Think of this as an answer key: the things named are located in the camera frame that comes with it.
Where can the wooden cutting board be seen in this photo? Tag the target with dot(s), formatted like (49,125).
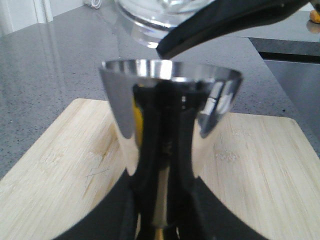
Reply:
(262,168)

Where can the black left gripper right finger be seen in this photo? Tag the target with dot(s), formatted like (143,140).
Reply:
(202,216)

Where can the clear glass measuring beaker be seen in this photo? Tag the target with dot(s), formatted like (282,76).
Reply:
(148,21)

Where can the steel double jigger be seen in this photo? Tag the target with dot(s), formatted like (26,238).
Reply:
(166,114)

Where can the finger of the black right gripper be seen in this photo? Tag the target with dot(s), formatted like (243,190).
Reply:
(222,17)

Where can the orange object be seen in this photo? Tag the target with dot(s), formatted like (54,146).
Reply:
(314,16)

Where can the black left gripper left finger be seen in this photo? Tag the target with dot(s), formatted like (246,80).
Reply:
(114,218)

